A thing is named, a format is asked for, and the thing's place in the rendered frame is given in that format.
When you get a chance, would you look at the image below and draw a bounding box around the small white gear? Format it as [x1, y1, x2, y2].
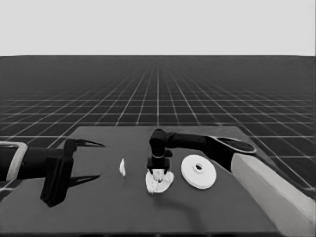
[146, 181, 160, 195]

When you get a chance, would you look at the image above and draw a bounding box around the large thick white disc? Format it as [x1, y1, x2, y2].
[180, 154, 218, 191]

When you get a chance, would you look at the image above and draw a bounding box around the white round carrier with pins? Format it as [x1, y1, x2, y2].
[145, 169, 175, 195]

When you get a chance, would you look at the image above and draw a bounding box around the small white T-shaped piece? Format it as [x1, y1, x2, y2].
[118, 158, 127, 178]

